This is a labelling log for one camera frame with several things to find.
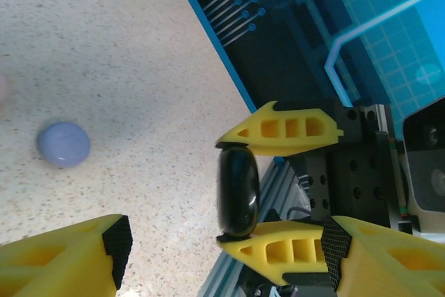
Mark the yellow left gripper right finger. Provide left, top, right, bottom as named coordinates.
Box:
left=319, top=215, right=445, bottom=297

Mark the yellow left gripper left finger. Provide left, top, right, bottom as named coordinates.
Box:
left=0, top=214, right=135, bottom=297

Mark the black round cap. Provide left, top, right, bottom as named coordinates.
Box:
left=216, top=146, right=261, bottom=239

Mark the purple earbud charging case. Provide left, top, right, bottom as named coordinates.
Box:
left=36, top=121, right=92, bottom=170

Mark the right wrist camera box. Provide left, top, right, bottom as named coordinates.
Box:
left=401, top=95, right=445, bottom=223

